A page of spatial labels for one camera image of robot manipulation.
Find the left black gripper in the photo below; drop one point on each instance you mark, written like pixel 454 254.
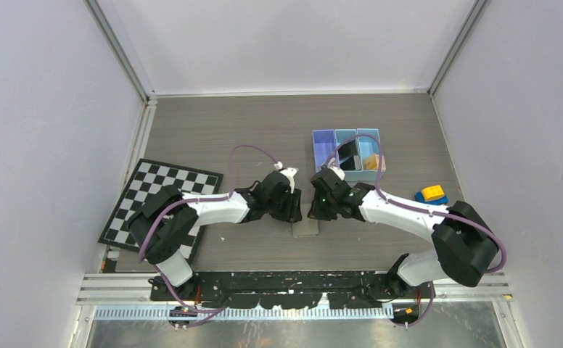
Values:
pixel 292 213

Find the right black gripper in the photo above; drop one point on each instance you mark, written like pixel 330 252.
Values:
pixel 315 212

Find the grey blue card holder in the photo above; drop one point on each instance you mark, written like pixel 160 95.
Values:
pixel 307 227

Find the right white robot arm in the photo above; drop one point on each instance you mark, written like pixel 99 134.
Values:
pixel 463 247

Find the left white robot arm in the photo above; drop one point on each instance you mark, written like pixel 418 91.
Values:
pixel 163 222

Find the black card in tray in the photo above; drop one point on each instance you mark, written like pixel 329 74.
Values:
pixel 349 156

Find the orange card stack in tray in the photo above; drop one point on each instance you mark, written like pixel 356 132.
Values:
pixel 374 162

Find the blue three-compartment tray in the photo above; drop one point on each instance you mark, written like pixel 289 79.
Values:
pixel 326 143

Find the yellow blue toy block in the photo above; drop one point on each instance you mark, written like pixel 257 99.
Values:
pixel 433 195

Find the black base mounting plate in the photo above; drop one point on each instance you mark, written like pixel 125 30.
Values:
pixel 289 290

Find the black white checkerboard mat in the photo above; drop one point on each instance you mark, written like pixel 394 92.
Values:
pixel 146 180

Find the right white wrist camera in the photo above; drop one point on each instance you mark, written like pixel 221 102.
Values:
pixel 338 172

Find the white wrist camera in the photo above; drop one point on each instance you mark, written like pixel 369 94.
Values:
pixel 289 173
pixel 338 172

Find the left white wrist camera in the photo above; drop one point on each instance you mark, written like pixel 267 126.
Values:
pixel 289 173

